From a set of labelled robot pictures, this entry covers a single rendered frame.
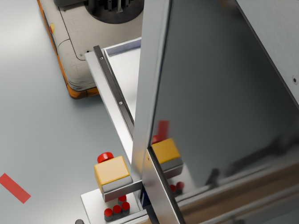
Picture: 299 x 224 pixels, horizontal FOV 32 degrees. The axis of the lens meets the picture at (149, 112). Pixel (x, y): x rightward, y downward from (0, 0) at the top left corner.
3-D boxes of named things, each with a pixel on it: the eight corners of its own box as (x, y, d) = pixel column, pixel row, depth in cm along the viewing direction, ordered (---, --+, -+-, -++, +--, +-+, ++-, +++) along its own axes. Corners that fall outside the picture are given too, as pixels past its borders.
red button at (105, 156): (116, 168, 128) (117, 162, 124) (101, 174, 127) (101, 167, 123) (111, 154, 129) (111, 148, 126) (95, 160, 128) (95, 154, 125)
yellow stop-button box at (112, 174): (132, 191, 127) (133, 181, 121) (104, 202, 125) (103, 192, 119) (121, 164, 130) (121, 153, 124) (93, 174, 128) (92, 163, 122)
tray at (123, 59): (234, 127, 145) (237, 121, 142) (147, 157, 140) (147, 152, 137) (185, 31, 159) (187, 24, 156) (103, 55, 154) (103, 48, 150)
